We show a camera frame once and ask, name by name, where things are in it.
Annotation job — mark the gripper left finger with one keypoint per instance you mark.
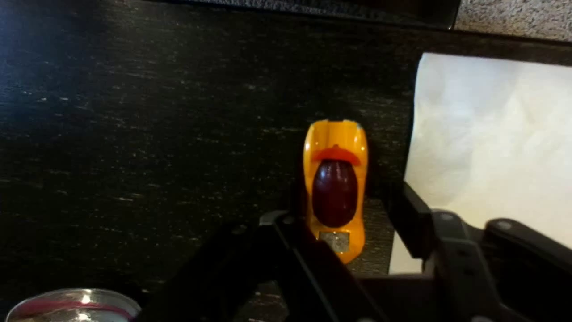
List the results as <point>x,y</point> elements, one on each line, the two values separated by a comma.
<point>268,268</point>

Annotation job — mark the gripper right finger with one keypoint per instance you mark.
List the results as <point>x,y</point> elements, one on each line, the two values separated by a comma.
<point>464,264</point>

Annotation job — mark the orange toy car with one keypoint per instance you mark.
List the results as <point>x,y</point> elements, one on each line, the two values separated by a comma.
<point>336,188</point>

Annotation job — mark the white paper towel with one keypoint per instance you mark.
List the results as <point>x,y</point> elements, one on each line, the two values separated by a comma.
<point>487,143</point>

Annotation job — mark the silver drink can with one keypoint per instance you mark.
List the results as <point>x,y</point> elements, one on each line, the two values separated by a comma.
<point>73,306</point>

